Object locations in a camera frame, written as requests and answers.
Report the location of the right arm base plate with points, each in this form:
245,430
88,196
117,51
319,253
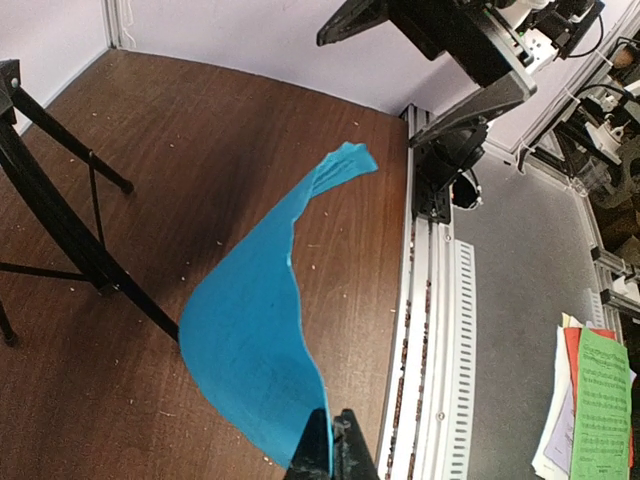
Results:
429,203

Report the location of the blue sheet music page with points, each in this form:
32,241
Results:
240,334

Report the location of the stack of coloured papers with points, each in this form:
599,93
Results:
552,459

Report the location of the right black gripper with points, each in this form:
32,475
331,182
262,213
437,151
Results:
476,36

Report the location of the black music stand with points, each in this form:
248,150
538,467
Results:
85,249

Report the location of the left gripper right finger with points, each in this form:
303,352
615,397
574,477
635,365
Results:
351,457

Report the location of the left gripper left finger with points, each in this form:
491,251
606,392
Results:
311,459

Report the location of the aluminium front rail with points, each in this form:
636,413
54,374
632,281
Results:
427,424

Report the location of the green sheet music page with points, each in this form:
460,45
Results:
601,447

